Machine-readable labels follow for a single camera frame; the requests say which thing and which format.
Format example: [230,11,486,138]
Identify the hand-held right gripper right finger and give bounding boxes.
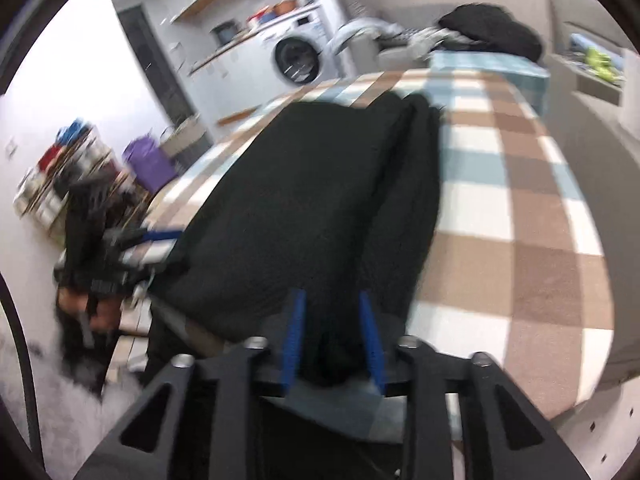
[357,290,591,480]

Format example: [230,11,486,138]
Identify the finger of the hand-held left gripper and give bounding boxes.
[102,226,185,248]

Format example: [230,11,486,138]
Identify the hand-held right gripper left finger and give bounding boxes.
[70,287,308,480]

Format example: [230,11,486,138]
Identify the black sweater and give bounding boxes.
[145,91,443,391]

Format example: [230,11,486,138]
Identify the white clothes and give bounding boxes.
[327,17,401,56]

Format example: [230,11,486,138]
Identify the person's left hand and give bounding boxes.
[56,282,126,333]

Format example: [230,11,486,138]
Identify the purple bag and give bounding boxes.
[122,135,178,193]

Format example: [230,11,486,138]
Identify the cluttered shoe rack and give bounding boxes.
[12,120,151,241]

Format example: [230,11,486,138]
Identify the woven laundry basket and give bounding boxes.
[160,115,213,171]

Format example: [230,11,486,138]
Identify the white cabinet with wooden counter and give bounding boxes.
[187,27,281,128]

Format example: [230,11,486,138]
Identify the dark glass door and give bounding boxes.
[117,4,196,121]

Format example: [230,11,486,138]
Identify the plaid tablecloth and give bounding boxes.
[145,67,616,441]

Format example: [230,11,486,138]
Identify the black pot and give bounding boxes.
[212,21,238,46]

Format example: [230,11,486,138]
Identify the white washing machine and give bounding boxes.
[260,2,346,93]

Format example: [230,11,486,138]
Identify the colourful plastic basins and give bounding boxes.
[247,0,301,26]

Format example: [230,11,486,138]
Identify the grey side cabinet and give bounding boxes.
[550,52,626,111]
[545,90,640,396]

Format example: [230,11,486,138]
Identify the teal checkered cloth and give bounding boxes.
[430,52,551,111]

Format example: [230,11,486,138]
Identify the grey white garment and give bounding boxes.
[380,27,461,53]

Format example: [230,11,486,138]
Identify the black jacket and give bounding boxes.
[437,4,543,61]

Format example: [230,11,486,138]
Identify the yellow-green toy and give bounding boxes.
[582,47,621,81]

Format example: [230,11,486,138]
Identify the light blue pillow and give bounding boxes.
[570,34,626,57]

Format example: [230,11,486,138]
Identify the grey sofa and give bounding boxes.
[350,0,626,91]

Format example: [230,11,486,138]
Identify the black cable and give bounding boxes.
[0,275,46,463]

